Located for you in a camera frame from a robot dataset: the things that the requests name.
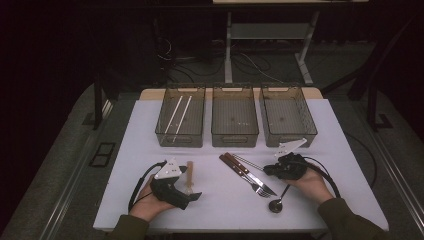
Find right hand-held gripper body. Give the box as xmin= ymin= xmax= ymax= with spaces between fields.
xmin=271 ymin=137 xmax=309 ymax=181

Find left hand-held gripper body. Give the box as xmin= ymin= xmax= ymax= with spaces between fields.
xmin=149 ymin=157 xmax=193 ymax=211

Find wooden chopsticks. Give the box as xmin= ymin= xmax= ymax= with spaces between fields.
xmin=185 ymin=160 xmax=195 ymax=196

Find wooden-handled knife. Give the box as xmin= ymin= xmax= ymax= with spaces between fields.
xmin=223 ymin=152 xmax=278 ymax=197

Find metal chopstick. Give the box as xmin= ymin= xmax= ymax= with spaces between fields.
xmin=231 ymin=154 xmax=265 ymax=172
xmin=232 ymin=153 xmax=266 ymax=171

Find metal spoon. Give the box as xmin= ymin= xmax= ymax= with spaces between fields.
xmin=268 ymin=184 xmax=291 ymax=214

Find smoky transparent plastic bin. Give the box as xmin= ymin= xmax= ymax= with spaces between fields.
xmin=259 ymin=83 xmax=318 ymax=148
xmin=210 ymin=83 xmax=260 ymax=148
xmin=154 ymin=83 xmax=207 ymax=148

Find wooden-handled fork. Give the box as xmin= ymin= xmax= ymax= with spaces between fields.
xmin=218 ymin=154 xmax=272 ymax=199

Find white chopstick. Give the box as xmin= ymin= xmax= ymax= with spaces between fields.
xmin=164 ymin=95 xmax=184 ymax=135
xmin=172 ymin=95 xmax=193 ymax=143

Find person's left hand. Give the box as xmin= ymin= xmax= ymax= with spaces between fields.
xmin=129 ymin=174 xmax=176 ymax=223

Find person's right hand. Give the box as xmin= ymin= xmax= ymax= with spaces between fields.
xmin=284 ymin=166 xmax=329 ymax=205

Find white table cover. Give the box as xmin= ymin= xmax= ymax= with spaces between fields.
xmin=93 ymin=98 xmax=389 ymax=233

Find black metal stand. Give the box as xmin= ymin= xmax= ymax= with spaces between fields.
xmin=82 ymin=71 xmax=134 ymax=131
xmin=321 ymin=14 xmax=424 ymax=132

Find left hand-held gripper cable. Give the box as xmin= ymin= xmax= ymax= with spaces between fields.
xmin=128 ymin=160 xmax=168 ymax=213

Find black floor cable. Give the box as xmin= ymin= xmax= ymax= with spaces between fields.
xmin=344 ymin=132 xmax=378 ymax=189
xmin=156 ymin=36 xmax=284 ymax=84

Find white metal desk frame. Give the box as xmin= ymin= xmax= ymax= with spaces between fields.
xmin=212 ymin=0 xmax=369 ymax=86

